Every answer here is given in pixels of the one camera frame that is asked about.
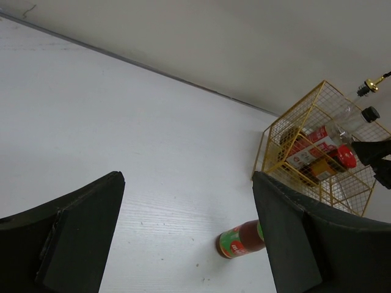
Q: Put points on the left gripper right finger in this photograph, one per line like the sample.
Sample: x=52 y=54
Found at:
x=313 y=247

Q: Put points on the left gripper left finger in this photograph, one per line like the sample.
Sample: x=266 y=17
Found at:
x=62 y=245

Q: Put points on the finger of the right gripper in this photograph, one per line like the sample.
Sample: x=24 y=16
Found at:
x=371 y=152
x=382 y=170

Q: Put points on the red lid chili sauce jar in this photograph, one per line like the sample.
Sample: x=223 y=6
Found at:
x=334 y=162

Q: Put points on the black cap vinegar bottle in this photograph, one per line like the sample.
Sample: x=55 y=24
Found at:
x=335 y=133

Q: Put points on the clear oil bottle gold spout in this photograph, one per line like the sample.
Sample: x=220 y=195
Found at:
x=365 y=88

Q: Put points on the yellow cap sauce bottle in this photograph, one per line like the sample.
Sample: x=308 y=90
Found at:
x=241 y=240

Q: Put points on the gold wire basket rack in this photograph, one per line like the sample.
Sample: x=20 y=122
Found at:
x=349 y=191

